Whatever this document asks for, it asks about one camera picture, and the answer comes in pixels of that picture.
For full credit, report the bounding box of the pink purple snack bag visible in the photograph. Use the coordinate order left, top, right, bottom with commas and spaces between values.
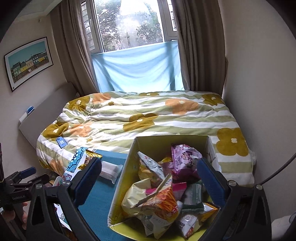
171, 144, 203, 182

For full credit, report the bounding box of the grey bed headboard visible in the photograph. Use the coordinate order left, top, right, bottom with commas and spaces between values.
18, 83, 77, 149

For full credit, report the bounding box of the silver orange snack bag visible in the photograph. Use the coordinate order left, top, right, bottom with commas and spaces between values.
137, 152, 165, 188

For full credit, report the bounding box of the orange chips bag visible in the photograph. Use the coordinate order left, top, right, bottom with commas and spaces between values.
135, 174, 179, 222

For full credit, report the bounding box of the clear white tissue pack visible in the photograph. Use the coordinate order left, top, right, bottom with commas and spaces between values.
99, 161, 123, 184

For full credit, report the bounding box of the light blue window cloth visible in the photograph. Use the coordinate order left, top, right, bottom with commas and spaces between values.
91, 41, 184, 93

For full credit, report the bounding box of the blue white bottle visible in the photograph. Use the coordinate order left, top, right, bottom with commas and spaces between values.
18, 106, 35, 123

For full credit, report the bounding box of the dark green snack packet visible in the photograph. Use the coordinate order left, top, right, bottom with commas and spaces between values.
181, 181, 204, 212

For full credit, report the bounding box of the small blue tag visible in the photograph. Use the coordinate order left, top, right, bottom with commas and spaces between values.
56, 137, 67, 149

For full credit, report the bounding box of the floral striped duvet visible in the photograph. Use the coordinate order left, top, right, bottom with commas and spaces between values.
36, 91, 255, 186

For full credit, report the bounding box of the window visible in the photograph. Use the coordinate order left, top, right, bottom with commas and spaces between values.
81, 0, 177, 53

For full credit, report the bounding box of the right brown curtain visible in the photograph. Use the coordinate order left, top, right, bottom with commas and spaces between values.
172, 1, 227, 95

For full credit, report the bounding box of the black cable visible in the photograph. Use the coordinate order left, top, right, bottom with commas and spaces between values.
259, 151, 296, 186

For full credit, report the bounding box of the framed house picture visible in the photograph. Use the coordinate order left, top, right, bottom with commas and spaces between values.
4, 37, 53, 91

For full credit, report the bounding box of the gold brown snack bag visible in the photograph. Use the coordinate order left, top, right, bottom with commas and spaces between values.
78, 150, 103, 170

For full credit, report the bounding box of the brown curtain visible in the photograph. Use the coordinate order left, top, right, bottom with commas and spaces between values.
50, 1, 99, 95
172, 1, 227, 95

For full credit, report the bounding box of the white blue snack bag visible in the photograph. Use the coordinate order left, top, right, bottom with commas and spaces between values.
137, 214, 173, 239

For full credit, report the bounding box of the person's left hand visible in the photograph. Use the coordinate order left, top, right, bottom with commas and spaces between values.
1, 201, 29, 230

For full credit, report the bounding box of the pale yellow snack bag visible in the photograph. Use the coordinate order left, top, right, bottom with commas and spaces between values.
121, 178, 151, 217

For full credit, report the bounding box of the left brown curtain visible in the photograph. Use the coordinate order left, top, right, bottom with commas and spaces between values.
50, 1, 99, 95

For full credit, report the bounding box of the yellow-green cardboard box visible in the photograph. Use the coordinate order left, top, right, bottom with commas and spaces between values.
107, 134, 223, 241

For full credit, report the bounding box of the teal patterned blanket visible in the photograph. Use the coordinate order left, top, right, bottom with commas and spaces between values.
55, 149, 131, 240

